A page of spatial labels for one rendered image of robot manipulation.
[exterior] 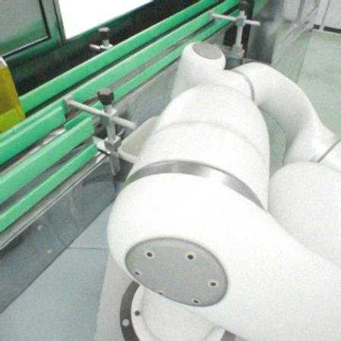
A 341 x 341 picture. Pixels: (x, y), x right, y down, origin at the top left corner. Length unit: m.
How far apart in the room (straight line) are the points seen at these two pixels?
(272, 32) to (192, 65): 0.81
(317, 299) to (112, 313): 0.33
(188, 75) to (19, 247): 0.39
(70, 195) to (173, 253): 0.47
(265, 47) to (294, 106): 0.81
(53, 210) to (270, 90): 0.42
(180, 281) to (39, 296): 0.49
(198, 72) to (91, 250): 0.39
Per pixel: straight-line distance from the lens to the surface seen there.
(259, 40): 1.37
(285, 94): 0.58
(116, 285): 0.50
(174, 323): 0.40
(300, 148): 0.49
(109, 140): 0.66
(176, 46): 1.03
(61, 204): 0.62
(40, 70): 0.92
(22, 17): 0.83
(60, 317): 0.63
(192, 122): 0.22
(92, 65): 0.86
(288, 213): 0.25
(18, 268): 0.62
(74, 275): 0.66
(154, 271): 0.18
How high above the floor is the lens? 1.30
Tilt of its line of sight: 43 degrees down
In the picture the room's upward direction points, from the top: straight up
